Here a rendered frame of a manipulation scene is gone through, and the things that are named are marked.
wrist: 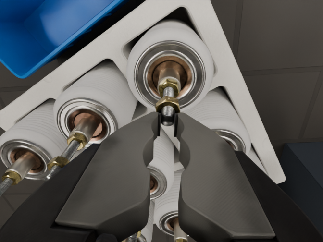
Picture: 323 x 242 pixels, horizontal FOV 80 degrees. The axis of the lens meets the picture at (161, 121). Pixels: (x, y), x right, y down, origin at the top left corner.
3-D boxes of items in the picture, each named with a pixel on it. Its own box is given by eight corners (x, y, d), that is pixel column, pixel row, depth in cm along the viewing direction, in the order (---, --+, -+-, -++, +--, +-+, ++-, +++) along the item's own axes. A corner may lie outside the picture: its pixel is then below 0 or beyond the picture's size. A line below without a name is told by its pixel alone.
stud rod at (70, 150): (89, 130, 23) (56, 179, 16) (86, 136, 23) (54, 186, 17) (80, 126, 23) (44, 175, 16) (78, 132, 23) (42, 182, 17)
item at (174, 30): (201, 19, 34) (225, 32, 18) (192, 74, 39) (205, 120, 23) (145, 15, 34) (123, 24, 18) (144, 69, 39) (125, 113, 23)
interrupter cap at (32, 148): (34, 131, 26) (31, 135, 25) (66, 171, 29) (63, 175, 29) (-10, 144, 27) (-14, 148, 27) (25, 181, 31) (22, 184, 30)
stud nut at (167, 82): (181, 83, 18) (182, 86, 17) (175, 99, 19) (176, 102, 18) (161, 76, 18) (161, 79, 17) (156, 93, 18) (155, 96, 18)
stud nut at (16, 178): (15, 170, 25) (10, 175, 24) (23, 178, 26) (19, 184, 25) (3, 173, 25) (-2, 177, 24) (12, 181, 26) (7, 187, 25)
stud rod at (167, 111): (175, 79, 19) (177, 116, 13) (172, 88, 20) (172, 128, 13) (166, 76, 19) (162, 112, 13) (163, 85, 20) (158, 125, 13)
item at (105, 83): (152, 69, 39) (139, 113, 23) (132, 106, 43) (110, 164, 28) (107, 44, 37) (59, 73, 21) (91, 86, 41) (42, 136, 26)
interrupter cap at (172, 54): (211, 42, 19) (213, 44, 18) (198, 111, 23) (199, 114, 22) (134, 36, 19) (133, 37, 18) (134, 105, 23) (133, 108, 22)
